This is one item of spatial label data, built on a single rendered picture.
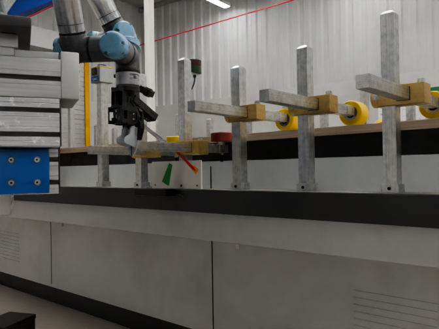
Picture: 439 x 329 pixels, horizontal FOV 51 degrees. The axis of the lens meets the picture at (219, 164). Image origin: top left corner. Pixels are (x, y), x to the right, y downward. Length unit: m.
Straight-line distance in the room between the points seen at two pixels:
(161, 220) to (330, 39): 7.97
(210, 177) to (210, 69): 9.09
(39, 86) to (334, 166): 0.98
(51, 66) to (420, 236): 0.93
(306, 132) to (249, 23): 9.23
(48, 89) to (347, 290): 1.10
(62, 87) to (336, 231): 0.82
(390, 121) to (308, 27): 8.54
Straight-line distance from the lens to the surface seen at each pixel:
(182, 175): 1.66
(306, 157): 1.36
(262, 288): 1.77
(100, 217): 2.11
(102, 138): 2.06
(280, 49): 9.98
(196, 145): 1.62
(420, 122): 1.45
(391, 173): 1.25
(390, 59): 1.28
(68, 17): 1.41
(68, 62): 0.94
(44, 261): 3.00
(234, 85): 1.53
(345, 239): 1.33
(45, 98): 0.93
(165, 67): 11.89
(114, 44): 1.36
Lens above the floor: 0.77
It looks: 1 degrees up
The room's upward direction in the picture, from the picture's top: 1 degrees counter-clockwise
